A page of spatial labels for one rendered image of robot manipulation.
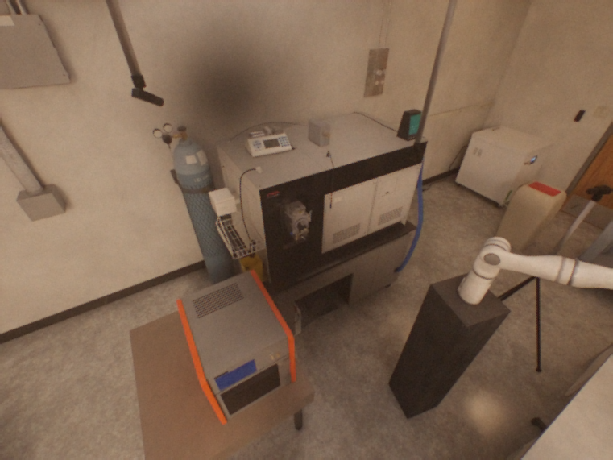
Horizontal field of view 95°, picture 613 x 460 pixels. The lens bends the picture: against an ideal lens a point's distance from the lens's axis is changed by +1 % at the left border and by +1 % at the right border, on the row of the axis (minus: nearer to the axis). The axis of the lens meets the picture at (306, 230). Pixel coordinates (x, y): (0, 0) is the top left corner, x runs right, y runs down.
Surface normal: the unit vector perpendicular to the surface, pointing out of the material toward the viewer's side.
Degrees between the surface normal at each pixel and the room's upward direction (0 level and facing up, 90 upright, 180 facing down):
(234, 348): 0
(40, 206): 90
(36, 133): 90
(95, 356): 0
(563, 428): 0
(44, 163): 90
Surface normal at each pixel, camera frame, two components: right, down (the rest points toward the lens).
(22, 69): 0.51, 0.55
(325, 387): 0.00, -0.77
